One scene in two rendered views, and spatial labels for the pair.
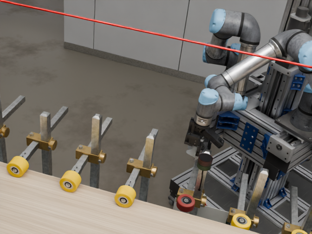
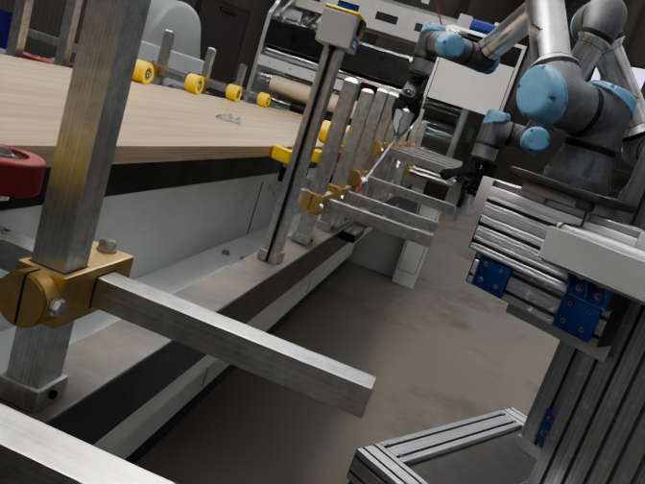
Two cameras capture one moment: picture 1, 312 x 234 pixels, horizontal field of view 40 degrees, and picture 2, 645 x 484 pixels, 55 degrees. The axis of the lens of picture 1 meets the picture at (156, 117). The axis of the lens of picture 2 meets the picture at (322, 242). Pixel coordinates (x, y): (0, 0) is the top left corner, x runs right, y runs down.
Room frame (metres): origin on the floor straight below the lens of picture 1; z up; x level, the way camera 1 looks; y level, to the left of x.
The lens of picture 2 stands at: (1.39, -2.24, 1.05)
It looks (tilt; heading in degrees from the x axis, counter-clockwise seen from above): 12 degrees down; 89
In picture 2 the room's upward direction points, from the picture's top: 18 degrees clockwise
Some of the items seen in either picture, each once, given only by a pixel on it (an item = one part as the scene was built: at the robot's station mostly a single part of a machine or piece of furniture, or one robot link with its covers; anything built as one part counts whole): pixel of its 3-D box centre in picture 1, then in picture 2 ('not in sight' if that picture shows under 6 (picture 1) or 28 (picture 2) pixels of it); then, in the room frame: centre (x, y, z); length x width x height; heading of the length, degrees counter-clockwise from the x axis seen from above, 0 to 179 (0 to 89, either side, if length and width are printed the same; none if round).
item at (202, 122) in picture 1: (203, 118); (420, 66); (1.53, -0.20, 1.24); 0.08 x 0.08 x 0.05
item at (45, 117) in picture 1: (46, 153); (388, 161); (1.58, 0.50, 0.88); 0.04 x 0.04 x 0.48; 80
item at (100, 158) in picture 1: (91, 154); not in sight; (1.54, 0.28, 0.94); 0.14 x 0.06 x 0.05; 80
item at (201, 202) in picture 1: (191, 198); (355, 177); (1.45, -0.21, 0.84); 0.14 x 0.06 x 0.05; 80
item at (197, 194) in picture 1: (198, 191); (360, 161); (1.45, -0.24, 0.90); 0.04 x 0.04 x 0.48; 80
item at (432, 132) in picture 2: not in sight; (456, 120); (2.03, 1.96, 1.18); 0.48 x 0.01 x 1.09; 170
